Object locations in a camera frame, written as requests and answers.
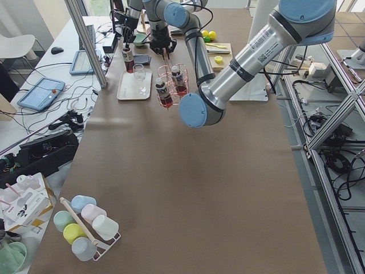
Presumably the tea bottle white cap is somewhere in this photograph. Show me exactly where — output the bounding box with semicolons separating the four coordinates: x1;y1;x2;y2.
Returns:
155;77;173;108

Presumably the half lemon slice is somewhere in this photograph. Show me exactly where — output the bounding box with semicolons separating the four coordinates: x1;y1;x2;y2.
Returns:
214;56;223;63

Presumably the mint green cup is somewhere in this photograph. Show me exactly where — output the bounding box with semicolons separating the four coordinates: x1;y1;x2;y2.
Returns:
53;211;75;232

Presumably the white cup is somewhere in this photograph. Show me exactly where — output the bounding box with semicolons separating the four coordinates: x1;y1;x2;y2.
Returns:
92;215;119;241

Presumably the bamboo cutting board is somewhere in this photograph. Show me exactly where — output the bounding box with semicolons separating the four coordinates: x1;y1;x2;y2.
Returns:
205;43;233;71

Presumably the green empty bowl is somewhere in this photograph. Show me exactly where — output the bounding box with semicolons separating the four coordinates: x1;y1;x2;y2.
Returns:
133;33;147;47

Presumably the yellow lemon far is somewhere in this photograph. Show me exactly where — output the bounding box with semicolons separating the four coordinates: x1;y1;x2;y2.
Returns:
208;31;217;41

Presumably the blue teach pendant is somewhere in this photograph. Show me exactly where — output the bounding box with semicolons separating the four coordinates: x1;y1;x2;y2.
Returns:
17;78;65;111
69;50;94;75

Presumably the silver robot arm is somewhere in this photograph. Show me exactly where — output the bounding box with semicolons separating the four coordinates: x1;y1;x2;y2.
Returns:
143;1;336;128
109;0;144;49

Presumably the white box of items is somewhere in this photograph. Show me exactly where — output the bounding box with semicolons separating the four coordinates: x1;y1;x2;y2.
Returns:
1;173;56;233

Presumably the yellow lemon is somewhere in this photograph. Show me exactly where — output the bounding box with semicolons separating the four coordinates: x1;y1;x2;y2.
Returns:
201;30;209;37
208;31;217;41

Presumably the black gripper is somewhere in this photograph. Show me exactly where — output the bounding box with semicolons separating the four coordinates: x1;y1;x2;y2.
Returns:
149;27;177;54
121;8;140;49

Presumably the white cup rack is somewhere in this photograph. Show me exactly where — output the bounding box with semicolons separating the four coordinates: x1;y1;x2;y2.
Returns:
60;197;121;261

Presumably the yellow cup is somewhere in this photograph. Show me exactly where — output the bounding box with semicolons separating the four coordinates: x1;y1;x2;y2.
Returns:
63;223;86;245

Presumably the copper wire bottle basket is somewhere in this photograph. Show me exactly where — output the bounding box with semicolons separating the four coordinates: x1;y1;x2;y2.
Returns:
157;49;189;109

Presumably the pink cup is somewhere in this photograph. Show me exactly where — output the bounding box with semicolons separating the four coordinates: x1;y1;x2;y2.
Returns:
81;204;107;224

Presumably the light blue cup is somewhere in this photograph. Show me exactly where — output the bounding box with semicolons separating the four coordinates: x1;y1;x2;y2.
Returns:
71;195;97;213

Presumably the yellow plastic knife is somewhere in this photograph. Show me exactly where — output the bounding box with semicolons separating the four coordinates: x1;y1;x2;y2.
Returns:
205;43;227;49

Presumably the clear wine glass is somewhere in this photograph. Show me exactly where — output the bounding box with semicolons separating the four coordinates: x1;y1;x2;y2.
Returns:
133;63;147;95

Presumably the steel muddler black tip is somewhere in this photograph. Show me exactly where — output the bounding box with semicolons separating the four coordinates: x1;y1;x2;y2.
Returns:
207;49;231;54

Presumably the blue teach pendant far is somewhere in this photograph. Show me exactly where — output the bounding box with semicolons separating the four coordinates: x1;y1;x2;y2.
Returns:
69;50;94;75

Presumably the aluminium frame post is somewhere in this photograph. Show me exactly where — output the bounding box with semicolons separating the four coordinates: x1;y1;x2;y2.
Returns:
64;0;107;88

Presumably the yellow lemon near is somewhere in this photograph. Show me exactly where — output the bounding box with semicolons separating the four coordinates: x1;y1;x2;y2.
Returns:
201;30;209;37

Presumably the blue teach pendant near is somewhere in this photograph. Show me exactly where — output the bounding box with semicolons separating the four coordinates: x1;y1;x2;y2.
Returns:
17;78;65;111

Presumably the white rabbit tray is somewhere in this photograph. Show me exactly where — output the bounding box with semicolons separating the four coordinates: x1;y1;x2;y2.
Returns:
116;69;152;100

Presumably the pale blue cup front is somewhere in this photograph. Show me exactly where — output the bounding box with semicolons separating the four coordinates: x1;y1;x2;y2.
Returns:
71;237;97;261

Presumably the grey folded cloth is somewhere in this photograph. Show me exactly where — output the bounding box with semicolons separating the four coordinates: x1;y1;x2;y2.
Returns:
133;54;152;66

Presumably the black computer mouse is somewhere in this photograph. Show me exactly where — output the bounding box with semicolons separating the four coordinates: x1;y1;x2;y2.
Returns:
51;47;64;55

